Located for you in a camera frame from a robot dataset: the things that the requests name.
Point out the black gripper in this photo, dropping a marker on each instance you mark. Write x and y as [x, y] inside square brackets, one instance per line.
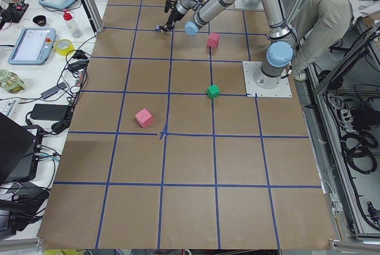
[174, 15]

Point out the far pink cube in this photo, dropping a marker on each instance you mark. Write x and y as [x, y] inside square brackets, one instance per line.
[213, 40]

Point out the pink cube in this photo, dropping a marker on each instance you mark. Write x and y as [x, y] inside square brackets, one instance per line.
[144, 118]
[213, 40]

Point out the near green cube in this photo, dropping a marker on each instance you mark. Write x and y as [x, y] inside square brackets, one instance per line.
[213, 91]

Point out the near pink cube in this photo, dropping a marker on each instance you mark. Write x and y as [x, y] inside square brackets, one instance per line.
[144, 118]

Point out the red cap squeeze bottle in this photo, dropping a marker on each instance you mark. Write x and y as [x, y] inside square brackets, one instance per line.
[72, 25]

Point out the yellow tape roll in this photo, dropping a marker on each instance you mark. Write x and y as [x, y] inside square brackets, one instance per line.
[64, 47]

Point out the black bowl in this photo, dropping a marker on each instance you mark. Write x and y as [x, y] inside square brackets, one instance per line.
[40, 20]

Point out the near teach pendant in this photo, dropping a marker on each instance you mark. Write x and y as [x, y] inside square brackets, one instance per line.
[33, 46]

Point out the black hard drive box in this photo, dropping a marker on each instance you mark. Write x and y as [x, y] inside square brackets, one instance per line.
[49, 112]

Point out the person in grey clothes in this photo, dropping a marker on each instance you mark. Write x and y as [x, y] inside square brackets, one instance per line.
[322, 23]

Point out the black laptop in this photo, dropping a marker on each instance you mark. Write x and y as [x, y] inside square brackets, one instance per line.
[19, 148]

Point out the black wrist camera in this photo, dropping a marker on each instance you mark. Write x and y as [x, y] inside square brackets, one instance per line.
[169, 5]

